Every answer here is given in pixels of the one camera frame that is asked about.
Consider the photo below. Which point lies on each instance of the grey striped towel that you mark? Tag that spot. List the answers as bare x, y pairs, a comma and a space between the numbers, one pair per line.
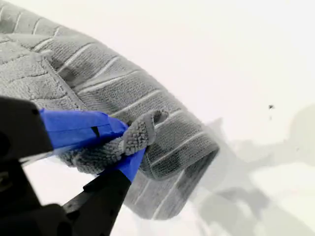
110, 81

